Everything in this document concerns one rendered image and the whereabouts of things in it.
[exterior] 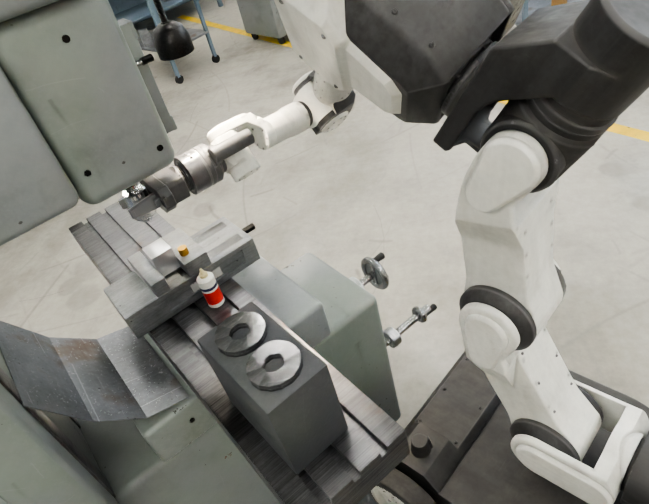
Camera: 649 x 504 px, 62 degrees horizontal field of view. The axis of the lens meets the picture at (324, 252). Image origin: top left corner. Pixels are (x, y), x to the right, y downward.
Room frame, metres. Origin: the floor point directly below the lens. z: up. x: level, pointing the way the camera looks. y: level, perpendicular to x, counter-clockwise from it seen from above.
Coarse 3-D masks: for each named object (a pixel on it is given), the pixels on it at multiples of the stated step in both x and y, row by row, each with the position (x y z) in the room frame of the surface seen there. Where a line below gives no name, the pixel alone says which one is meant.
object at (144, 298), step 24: (216, 240) 1.11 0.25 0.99; (240, 240) 1.08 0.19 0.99; (144, 264) 1.04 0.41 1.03; (216, 264) 1.03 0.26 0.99; (240, 264) 1.05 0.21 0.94; (120, 288) 1.02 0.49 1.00; (144, 288) 1.00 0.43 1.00; (168, 288) 0.97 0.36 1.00; (192, 288) 0.99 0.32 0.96; (120, 312) 0.94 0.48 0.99; (144, 312) 0.93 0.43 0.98; (168, 312) 0.95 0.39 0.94
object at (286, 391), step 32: (224, 320) 0.69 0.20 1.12; (256, 320) 0.66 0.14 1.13; (224, 352) 0.62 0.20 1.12; (256, 352) 0.59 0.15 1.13; (288, 352) 0.58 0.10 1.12; (224, 384) 0.64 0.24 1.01; (256, 384) 0.53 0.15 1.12; (288, 384) 0.52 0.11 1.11; (320, 384) 0.53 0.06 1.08; (256, 416) 0.54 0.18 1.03; (288, 416) 0.50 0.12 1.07; (320, 416) 0.52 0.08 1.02; (288, 448) 0.49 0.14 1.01; (320, 448) 0.51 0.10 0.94
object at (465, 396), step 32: (448, 384) 0.80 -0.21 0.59; (480, 384) 0.78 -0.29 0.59; (416, 416) 0.74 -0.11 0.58; (448, 416) 0.72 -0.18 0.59; (480, 416) 0.69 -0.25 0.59; (416, 448) 0.63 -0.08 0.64; (448, 448) 0.63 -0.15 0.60; (480, 448) 0.63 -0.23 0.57; (640, 448) 0.46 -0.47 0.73; (416, 480) 0.60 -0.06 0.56; (448, 480) 0.58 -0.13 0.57; (480, 480) 0.56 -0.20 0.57; (512, 480) 0.54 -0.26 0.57; (544, 480) 0.52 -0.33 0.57; (640, 480) 0.40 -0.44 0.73
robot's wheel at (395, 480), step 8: (392, 472) 0.62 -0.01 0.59; (400, 472) 0.61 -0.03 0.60; (384, 480) 0.60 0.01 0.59; (392, 480) 0.60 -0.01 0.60; (400, 480) 0.59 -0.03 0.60; (408, 480) 0.59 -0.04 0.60; (376, 488) 0.62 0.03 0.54; (384, 488) 0.59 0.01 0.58; (392, 488) 0.58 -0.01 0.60; (400, 488) 0.57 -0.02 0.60; (408, 488) 0.57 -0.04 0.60; (416, 488) 0.57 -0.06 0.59; (376, 496) 0.63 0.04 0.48; (384, 496) 0.63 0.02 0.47; (392, 496) 0.61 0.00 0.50; (400, 496) 0.56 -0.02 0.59; (408, 496) 0.56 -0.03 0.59; (416, 496) 0.55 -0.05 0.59; (424, 496) 0.55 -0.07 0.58
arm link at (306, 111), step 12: (312, 84) 1.21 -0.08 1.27; (300, 96) 1.22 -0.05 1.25; (312, 96) 1.20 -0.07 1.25; (288, 108) 1.18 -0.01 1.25; (300, 108) 1.18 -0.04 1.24; (312, 108) 1.19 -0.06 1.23; (324, 108) 1.17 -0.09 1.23; (276, 120) 1.14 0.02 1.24; (288, 120) 1.15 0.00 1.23; (300, 120) 1.16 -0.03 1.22; (312, 120) 1.19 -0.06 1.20; (324, 120) 1.16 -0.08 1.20; (276, 132) 1.12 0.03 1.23; (288, 132) 1.14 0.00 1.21; (300, 132) 1.17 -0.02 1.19
